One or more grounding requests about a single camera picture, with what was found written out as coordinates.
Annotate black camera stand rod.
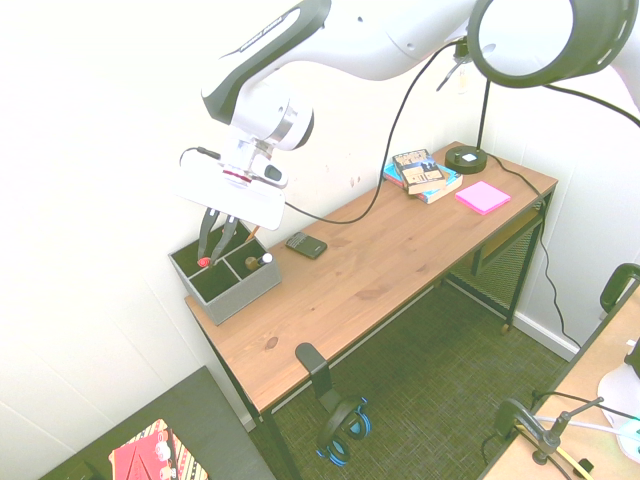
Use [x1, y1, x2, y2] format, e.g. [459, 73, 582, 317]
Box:
[531, 396, 607, 467]

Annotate brown bottle white cap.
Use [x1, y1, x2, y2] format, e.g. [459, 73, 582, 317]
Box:
[244, 252, 275, 273]

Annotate light wooden table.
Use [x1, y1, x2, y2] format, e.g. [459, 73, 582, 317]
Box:
[480, 289, 640, 480]

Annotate wooden desk black frame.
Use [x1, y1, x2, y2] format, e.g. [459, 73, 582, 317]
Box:
[184, 142, 559, 480]

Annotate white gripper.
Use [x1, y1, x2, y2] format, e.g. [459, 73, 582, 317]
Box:
[174, 160, 287, 265]

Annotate red patterned box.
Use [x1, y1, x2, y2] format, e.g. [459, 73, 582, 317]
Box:
[108, 418, 211, 480]

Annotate grey desk organizer holder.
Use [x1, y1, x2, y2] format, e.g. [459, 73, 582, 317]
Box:
[168, 219, 283, 327]

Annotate dark grey bench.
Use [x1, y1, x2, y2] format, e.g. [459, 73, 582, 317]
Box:
[36, 365, 277, 480]

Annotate black desk lamp base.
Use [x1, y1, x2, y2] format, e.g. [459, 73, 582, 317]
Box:
[444, 78, 492, 175]

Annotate black table clamp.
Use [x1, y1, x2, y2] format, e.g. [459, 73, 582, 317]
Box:
[599, 262, 640, 322]

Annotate pink sticky note pad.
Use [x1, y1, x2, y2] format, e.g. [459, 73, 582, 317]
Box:
[454, 180, 513, 217]

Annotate dark paperback book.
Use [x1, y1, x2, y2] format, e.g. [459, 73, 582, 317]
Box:
[391, 147, 450, 196]

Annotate black C-clamp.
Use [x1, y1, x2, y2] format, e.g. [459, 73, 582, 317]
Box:
[493, 397, 562, 467]

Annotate black calculator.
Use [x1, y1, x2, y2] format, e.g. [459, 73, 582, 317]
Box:
[285, 231, 329, 261]

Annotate black blue headphones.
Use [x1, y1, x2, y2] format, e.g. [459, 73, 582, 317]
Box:
[314, 395, 373, 469]

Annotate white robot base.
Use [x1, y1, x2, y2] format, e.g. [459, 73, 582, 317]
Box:
[597, 338, 640, 432]

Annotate blue paperback book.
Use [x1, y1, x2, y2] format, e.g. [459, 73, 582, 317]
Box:
[382, 161, 464, 205]

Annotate black headphone hook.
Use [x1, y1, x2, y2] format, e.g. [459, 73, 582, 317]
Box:
[294, 342, 347, 416]

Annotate black lamp power cable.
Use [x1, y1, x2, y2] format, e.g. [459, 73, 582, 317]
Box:
[485, 152, 584, 348]

